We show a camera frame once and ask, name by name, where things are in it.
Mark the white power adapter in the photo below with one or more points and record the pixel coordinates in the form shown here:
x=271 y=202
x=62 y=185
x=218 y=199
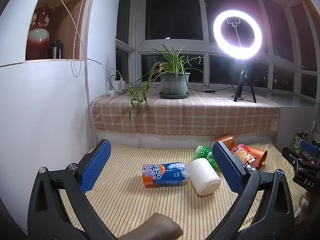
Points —
x=116 y=85
x=122 y=83

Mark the brown rounded object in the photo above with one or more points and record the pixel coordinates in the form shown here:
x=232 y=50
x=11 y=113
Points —
x=150 y=226

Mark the red snack packet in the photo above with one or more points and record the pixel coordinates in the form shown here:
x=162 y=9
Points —
x=241 y=153

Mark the red and white vase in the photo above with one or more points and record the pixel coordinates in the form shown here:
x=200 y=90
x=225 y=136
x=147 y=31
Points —
x=38 y=37

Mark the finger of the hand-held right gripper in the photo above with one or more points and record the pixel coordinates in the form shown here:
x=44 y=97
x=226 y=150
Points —
x=309 y=147

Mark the phone holder clamp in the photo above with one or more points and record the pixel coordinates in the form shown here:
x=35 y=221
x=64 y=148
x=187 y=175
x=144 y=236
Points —
x=233 y=21

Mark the dark glass bottle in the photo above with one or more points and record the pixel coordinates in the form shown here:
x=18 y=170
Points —
x=60 y=48
x=52 y=51

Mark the white power strip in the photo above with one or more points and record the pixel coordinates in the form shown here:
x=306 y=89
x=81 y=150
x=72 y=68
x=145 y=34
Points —
x=113 y=92

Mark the orange and blue drink bottle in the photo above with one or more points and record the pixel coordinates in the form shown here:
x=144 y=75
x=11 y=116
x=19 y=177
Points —
x=163 y=173

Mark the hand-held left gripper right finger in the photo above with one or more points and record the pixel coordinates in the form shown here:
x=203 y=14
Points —
x=226 y=166

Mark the black tripod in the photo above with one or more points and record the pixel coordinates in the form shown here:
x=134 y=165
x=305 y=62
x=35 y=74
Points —
x=243 y=80

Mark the wooden wall niche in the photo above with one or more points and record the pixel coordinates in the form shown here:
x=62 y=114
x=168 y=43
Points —
x=62 y=22

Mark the green soda can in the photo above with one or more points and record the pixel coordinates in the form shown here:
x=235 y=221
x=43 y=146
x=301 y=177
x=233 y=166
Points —
x=202 y=152

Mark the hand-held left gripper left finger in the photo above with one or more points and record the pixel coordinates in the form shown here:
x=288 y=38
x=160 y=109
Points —
x=96 y=166

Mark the striped yellow mat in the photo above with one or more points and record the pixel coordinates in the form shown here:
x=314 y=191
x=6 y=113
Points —
x=140 y=205

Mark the white framed window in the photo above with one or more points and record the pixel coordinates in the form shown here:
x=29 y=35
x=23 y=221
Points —
x=175 y=45

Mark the copper metal cup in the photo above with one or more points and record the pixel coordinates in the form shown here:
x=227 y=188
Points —
x=225 y=140
x=260 y=156

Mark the checked beige cloth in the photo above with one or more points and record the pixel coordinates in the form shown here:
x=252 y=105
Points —
x=195 y=116

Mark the white cup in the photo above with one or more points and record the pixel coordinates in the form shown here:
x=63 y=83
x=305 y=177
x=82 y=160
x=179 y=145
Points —
x=203 y=177

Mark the green and white carton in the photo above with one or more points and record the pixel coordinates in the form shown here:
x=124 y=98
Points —
x=296 y=143

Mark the spider plant in green pot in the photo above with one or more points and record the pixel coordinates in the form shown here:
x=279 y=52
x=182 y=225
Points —
x=173 y=81

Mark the person's right hand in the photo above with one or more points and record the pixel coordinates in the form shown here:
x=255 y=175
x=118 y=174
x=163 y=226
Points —
x=303 y=205

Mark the green pot saucer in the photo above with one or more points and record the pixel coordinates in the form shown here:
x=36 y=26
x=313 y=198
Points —
x=175 y=96

